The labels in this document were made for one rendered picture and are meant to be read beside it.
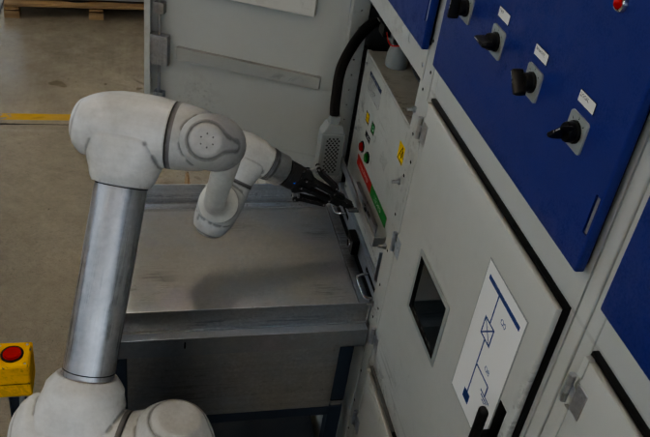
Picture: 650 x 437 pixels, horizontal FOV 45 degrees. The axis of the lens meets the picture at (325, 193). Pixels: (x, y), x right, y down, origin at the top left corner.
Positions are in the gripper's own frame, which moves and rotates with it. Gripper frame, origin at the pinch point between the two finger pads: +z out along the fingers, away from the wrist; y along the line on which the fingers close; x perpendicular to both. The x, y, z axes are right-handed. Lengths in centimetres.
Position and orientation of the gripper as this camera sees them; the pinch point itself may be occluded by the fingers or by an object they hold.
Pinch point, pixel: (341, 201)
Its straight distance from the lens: 222.6
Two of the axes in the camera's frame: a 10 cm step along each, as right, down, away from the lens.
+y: -5.9, 7.1, 3.7
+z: 7.8, 4.0, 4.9
